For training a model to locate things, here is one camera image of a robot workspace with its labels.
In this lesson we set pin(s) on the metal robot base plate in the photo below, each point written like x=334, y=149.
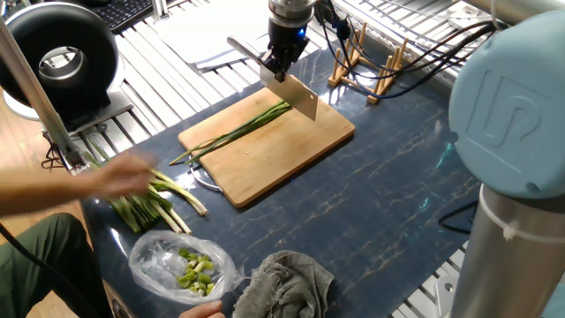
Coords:
x=446, y=293

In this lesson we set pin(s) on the bunch of green scallion stalks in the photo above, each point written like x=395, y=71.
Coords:
x=132, y=212

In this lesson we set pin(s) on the wooden peg rack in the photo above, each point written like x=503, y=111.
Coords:
x=381, y=86

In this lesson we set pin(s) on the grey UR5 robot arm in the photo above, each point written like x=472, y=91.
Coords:
x=507, y=110

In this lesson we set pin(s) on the steel cleaver knife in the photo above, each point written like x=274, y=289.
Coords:
x=296, y=95

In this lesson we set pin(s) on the black computer keyboard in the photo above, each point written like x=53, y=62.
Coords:
x=123, y=13

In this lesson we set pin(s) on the white paper sheets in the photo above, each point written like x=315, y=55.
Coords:
x=212, y=31

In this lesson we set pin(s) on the person's left hand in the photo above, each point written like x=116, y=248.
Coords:
x=123, y=174

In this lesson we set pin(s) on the grey-green cloth rag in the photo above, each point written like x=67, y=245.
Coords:
x=287, y=287

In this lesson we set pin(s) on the chopped scallion pieces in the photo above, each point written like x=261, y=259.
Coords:
x=198, y=278

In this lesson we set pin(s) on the wooden cutting board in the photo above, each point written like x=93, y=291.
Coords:
x=273, y=154

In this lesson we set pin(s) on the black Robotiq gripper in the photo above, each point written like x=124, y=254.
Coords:
x=287, y=35

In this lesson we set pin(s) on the clear plastic bag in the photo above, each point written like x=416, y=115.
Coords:
x=154, y=265

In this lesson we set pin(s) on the person's right hand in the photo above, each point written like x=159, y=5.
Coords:
x=203, y=310

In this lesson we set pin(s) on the person's left forearm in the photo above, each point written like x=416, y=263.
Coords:
x=44, y=192

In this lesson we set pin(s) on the green trousers leg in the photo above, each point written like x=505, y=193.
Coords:
x=35, y=274

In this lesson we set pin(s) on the aluminium frame post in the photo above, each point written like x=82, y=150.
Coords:
x=35, y=97

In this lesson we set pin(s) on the long green scallion leaves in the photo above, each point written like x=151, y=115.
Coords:
x=247, y=128

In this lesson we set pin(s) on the metal plate with holes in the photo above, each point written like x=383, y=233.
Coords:
x=461, y=23

